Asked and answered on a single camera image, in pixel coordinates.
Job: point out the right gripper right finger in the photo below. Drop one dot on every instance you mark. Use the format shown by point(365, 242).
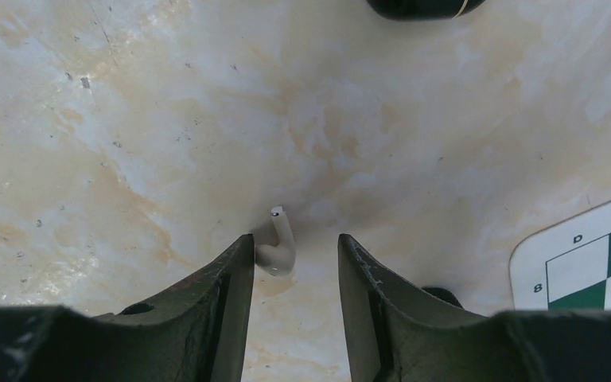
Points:
point(395, 331)

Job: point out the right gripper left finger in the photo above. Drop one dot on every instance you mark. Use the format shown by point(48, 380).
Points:
point(194, 330)

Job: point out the black earbud charging case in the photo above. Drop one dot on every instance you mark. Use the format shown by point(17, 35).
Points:
point(423, 10)

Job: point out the green white chessboard mat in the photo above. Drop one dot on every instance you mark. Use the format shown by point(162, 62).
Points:
point(566, 266)

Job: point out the white earbud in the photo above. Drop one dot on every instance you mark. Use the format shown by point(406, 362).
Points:
point(278, 260)

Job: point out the black microphone grey head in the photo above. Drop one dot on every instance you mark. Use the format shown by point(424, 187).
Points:
point(444, 295)

